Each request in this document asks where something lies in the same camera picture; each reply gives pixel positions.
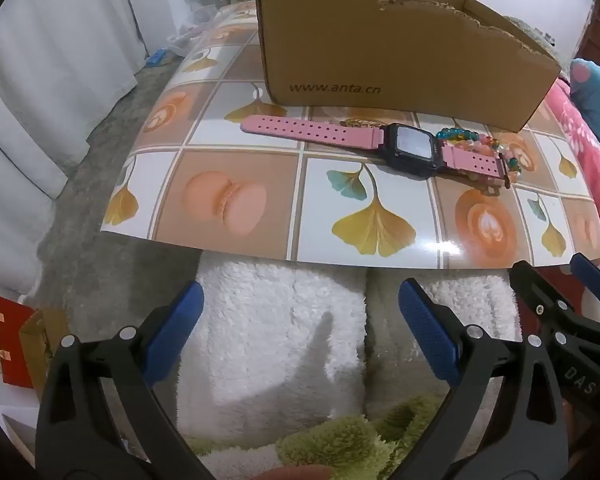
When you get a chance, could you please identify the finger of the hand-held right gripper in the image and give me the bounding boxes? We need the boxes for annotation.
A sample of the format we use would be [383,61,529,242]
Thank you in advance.
[569,253,600,328]
[509,259,588,356]

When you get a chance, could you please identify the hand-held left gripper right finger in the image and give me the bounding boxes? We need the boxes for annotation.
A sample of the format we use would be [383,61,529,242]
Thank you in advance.
[398,277,571,480]

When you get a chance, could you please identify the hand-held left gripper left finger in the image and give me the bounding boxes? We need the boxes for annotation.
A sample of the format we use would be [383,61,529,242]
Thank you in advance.
[35,280,206,480]

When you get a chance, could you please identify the teal and red bead bracelet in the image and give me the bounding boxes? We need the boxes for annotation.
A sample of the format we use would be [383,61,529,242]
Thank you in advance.
[435,128,523,171]

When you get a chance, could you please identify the pink and purple smartwatch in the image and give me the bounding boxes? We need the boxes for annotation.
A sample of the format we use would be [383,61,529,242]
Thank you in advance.
[241,115,503,196]

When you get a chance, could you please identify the torn cardboard box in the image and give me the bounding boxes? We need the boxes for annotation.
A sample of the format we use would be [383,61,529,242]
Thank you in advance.
[254,0,562,133]

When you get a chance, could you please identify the ginkgo print table cover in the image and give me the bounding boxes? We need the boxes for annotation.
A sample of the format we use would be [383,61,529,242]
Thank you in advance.
[102,0,600,270]

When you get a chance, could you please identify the pink floral blanket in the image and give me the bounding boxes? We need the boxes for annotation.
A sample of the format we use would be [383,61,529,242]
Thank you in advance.
[545,77,600,261]

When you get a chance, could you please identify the gold gift bag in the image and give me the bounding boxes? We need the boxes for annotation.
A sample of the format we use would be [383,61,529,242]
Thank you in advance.
[19,307,73,401]

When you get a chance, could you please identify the green shaggy cloth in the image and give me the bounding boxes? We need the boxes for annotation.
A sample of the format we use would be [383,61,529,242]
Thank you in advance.
[185,392,446,480]

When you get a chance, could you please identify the red gift bag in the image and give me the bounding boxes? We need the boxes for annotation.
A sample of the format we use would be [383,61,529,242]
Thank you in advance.
[0,294,38,390]

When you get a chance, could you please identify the grey patterned blanket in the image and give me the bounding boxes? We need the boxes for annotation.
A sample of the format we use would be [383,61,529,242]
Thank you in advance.
[507,16,556,48]

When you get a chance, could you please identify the white curtain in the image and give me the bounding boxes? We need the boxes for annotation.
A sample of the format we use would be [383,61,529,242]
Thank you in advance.
[0,0,148,301]

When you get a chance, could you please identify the clear plastic bags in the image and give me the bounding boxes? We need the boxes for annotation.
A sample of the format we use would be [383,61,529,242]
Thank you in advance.
[165,7,216,56]

